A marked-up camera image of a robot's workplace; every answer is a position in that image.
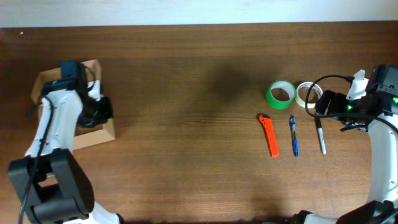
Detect cream masking tape roll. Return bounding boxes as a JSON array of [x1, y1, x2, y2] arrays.
[[295, 82, 323, 109]]

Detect brown cardboard box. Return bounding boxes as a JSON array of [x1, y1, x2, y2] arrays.
[[30, 59, 116, 150]]

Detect green tape roll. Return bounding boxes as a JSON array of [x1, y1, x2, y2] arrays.
[[266, 80, 296, 110]]

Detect orange utility knife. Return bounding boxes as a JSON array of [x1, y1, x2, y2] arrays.
[[259, 114, 279, 158]]

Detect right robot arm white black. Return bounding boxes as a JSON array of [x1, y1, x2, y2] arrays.
[[289, 64, 397, 224]]

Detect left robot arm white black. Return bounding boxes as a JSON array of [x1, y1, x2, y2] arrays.
[[7, 60, 124, 224]]

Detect black white marker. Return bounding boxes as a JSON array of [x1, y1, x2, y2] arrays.
[[315, 118, 326, 154]]

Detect blue pen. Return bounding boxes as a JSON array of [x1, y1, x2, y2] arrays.
[[289, 115, 299, 157]]

